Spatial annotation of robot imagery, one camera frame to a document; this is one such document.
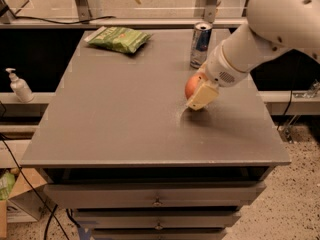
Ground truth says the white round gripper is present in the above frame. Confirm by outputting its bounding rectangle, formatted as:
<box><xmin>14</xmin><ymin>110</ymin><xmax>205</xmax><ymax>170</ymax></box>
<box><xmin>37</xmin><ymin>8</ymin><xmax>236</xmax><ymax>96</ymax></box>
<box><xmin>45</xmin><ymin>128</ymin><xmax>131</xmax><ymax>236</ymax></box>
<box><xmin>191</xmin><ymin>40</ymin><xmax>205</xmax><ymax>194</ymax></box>
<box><xmin>186</xmin><ymin>41</ymin><xmax>248</xmax><ymax>111</ymax></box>

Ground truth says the red yellow apple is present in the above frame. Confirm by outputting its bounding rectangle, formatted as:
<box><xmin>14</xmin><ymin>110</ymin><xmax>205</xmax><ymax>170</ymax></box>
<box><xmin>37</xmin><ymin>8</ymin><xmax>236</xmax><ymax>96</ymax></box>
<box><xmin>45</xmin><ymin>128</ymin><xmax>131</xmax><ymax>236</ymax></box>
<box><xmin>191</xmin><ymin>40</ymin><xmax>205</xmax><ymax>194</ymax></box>
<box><xmin>184</xmin><ymin>72</ymin><xmax>208</xmax><ymax>99</ymax></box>

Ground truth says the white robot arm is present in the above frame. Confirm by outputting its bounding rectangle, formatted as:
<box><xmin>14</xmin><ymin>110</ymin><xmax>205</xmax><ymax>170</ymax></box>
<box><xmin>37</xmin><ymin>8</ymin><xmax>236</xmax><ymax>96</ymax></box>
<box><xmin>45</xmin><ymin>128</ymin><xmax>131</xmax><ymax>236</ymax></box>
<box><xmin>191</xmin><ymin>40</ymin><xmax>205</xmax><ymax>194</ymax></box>
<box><xmin>185</xmin><ymin>0</ymin><xmax>320</xmax><ymax>111</ymax></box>

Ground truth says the green jalapeno chip bag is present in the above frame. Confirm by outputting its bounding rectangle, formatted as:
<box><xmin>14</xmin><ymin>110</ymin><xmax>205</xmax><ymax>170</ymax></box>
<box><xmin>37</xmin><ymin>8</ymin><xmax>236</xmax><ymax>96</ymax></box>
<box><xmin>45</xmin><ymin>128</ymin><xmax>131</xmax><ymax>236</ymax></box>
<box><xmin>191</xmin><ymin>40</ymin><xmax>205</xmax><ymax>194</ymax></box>
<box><xmin>85</xmin><ymin>27</ymin><xmax>151</xmax><ymax>54</ymax></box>

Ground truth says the blue silver energy drink can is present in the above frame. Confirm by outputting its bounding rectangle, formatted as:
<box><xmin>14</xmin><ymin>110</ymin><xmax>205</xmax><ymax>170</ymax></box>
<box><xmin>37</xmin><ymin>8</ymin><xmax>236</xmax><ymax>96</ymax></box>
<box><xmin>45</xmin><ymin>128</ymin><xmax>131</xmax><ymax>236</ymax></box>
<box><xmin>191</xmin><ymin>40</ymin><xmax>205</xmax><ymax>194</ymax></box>
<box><xmin>190</xmin><ymin>21</ymin><xmax>213</xmax><ymax>69</ymax></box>

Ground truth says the grey drawer cabinet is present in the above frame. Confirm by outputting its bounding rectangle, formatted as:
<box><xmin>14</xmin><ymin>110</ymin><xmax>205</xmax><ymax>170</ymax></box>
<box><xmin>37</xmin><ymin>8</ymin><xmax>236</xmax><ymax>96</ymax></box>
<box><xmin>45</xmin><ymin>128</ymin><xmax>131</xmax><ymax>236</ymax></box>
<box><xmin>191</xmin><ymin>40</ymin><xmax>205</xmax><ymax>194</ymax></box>
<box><xmin>22</xmin><ymin>30</ymin><xmax>289</xmax><ymax>240</ymax></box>

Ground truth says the white pump dispenser bottle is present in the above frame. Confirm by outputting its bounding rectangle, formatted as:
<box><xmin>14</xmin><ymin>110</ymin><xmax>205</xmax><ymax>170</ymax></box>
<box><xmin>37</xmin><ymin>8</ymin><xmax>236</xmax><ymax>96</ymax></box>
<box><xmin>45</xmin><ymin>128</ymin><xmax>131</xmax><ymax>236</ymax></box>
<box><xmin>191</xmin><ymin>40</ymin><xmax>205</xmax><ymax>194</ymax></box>
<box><xmin>6</xmin><ymin>68</ymin><xmax>34</xmax><ymax>103</ymax></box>

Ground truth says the cardboard box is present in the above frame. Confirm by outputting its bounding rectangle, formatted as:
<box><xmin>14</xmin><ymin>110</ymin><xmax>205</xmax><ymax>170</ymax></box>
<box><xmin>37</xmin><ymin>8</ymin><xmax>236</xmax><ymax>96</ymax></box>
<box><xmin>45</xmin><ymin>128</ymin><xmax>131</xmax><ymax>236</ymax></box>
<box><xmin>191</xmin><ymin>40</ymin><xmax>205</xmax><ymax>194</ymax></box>
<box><xmin>0</xmin><ymin>168</ymin><xmax>47</xmax><ymax>240</ymax></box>

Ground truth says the grey metal frame post right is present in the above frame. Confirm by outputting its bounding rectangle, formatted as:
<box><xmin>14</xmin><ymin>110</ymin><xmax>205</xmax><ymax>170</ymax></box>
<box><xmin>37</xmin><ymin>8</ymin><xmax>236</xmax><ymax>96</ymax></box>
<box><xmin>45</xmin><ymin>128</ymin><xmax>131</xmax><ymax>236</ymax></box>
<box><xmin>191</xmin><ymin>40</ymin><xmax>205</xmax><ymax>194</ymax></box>
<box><xmin>203</xmin><ymin>0</ymin><xmax>218</xmax><ymax>23</ymax></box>

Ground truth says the grey metal frame post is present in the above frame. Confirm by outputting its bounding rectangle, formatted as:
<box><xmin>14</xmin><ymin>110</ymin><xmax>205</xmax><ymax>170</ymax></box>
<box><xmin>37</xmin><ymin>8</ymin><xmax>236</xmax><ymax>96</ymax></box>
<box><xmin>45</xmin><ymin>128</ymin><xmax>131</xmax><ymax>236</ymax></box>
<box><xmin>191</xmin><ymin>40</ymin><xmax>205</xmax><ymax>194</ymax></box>
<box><xmin>75</xmin><ymin>0</ymin><xmax>91</xmax><ymax>21</ymax></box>
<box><xmin>203</xmin><ymin>0</ymin><xmax>218</xmax><ymax>23</ymax></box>

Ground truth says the black cable on ledge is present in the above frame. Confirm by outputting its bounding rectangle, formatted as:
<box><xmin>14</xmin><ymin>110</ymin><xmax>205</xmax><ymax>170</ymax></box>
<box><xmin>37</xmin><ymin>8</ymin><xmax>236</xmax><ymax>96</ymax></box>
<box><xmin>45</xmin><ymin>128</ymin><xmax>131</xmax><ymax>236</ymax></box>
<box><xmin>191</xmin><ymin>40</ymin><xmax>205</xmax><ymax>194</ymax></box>
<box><xmin>13</xmin><ymin>15</ymin><xmax>116</xmax><ymax>26</ymax></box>

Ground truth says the black cable on floor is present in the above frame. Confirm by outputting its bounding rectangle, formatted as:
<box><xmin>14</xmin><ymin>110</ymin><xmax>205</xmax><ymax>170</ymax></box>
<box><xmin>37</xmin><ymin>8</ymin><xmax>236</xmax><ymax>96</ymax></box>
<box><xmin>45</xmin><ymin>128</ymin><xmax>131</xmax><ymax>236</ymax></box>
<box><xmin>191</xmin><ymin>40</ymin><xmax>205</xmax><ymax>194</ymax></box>
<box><xmin>0</xmin><ymin>133</ymin><xmax>81</xmax><ymax>240</ymax></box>

